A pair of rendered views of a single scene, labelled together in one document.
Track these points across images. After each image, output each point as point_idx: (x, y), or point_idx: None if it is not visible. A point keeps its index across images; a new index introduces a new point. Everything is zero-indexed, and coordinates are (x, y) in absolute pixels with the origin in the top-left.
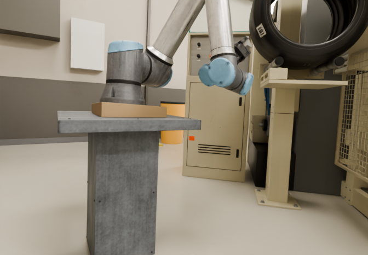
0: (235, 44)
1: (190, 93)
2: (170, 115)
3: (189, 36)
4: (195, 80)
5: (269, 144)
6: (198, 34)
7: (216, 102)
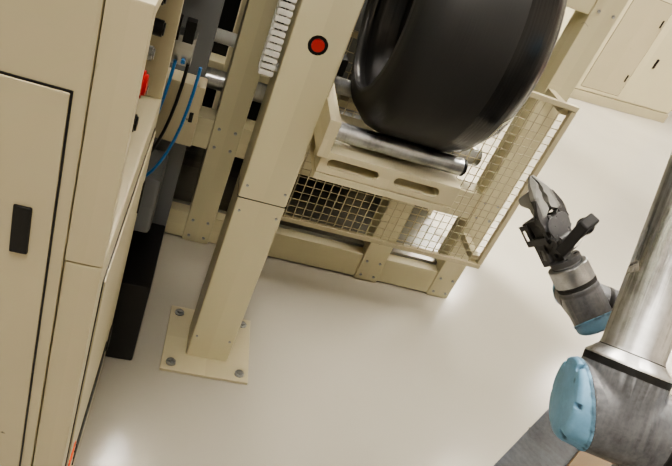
0: (570, 226)
1: (96, 325)
2: (530, 433)
3: (151, 33)
4: (110, 255)
5: (238, 266)
6: None
7: (120, 261)
